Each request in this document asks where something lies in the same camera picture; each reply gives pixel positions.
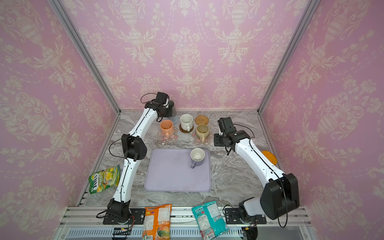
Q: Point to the green snack packet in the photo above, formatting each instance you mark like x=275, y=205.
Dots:
x=102, y=180

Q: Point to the orange snack bag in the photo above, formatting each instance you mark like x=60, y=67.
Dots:
x=157, y=223

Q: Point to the pink flower silicone coaster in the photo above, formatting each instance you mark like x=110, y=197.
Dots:
x=198, y=141

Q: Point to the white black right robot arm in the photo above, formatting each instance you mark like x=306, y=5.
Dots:
x=281, y=191

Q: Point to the aluminium front rail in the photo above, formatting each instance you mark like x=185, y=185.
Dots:
x=180, y=216

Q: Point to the aluminium frame post left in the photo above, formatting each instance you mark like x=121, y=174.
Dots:
x=74, y=35

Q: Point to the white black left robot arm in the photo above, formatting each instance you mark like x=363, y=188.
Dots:
x=134, y=150

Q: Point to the teal snack bag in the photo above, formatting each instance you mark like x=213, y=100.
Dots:
x=210, y=220

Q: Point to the aluminium frame post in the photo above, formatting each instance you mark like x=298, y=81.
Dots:
x=295, y=40
x=74, y=35

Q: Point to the lavender mug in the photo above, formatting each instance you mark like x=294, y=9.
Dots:
x=197, y=156

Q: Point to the aluminium frame post right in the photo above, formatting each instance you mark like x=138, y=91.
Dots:
x=295, y=40

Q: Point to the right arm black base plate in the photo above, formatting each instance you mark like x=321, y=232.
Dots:
x=234, y=216

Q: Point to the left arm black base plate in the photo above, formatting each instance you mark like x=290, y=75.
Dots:
x=138, y=216

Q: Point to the grey mug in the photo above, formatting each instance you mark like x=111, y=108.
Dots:
x=171, y=110

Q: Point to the woven rattan round coaster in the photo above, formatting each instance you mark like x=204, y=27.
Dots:
x=201, y=119

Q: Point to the beige yellow mug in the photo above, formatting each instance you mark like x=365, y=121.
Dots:
x=202, y=132

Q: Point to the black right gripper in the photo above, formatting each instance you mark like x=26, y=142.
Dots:
x=218, y=139

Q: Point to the peach orange mug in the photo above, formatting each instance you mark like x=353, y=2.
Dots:
x=167, y=127

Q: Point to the lavender silicone tray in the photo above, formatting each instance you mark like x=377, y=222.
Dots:
x=173, y=170

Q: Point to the brown wooden round coaster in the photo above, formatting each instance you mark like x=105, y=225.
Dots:
x=184, y=131

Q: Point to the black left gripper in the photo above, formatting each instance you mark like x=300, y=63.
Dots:
x=168, y=112

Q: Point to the white mug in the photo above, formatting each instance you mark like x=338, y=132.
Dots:
x=186, y=121

